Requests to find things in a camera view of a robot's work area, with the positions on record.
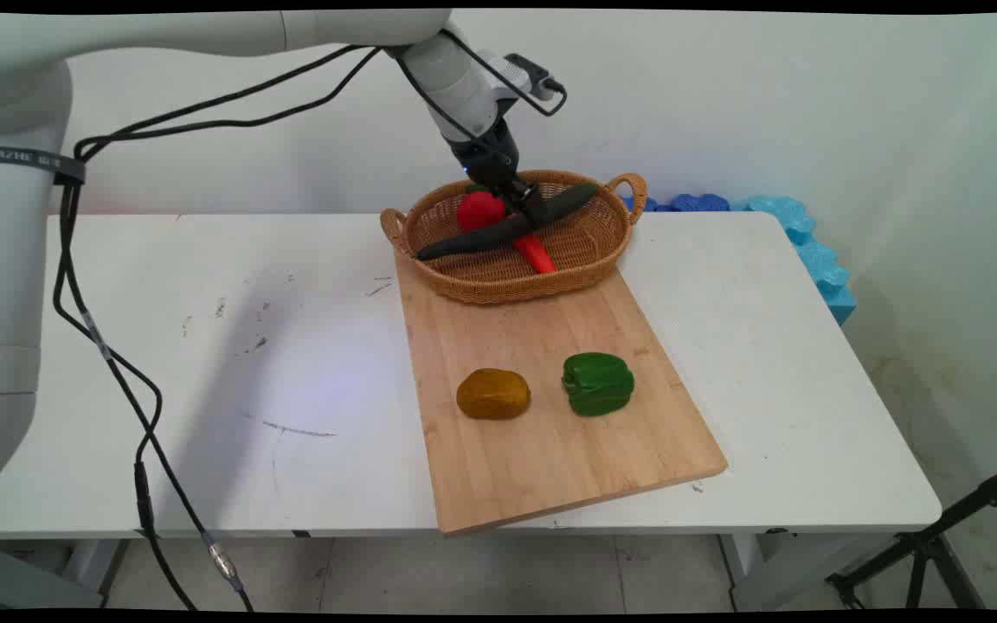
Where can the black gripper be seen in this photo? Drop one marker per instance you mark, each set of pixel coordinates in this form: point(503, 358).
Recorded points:
point(488, 156)

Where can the brown potato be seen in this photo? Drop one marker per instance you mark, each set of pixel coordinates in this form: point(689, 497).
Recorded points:
point(493, 394)

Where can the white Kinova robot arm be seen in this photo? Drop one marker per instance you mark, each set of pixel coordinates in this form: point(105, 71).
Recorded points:
point(22, 260)

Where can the red tomato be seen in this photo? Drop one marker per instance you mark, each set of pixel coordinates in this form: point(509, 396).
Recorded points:
point(479, 210)

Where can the red chili pepper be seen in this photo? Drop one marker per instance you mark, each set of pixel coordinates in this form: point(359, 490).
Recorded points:
point(537, 254)

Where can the dark green cucumber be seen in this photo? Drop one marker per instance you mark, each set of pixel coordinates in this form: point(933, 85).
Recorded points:
point(464, 242)

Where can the woven wicker basket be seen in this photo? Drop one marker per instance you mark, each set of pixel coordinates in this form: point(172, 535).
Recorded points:
point(498, 272)

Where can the dark blue foam piece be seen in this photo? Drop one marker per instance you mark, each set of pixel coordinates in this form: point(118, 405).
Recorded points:
point(697, 202)

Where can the green bell pepper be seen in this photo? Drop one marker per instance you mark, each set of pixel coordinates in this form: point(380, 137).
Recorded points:
point(598, 383)

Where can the bamboo cutting board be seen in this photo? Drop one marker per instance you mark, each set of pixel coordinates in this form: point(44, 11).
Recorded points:
point(542, 415)

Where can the light blue foam piece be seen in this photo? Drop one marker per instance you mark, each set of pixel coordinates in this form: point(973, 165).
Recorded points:
point(819, 260)

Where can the white table leg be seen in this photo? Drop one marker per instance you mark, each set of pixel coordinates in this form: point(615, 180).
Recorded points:
point(758, 571)
point(96, 562)

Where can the black tripod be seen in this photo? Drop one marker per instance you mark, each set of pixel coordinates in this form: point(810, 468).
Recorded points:
point(923, 545)

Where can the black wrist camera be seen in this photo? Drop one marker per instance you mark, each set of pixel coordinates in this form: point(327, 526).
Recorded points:
point(533, 73)

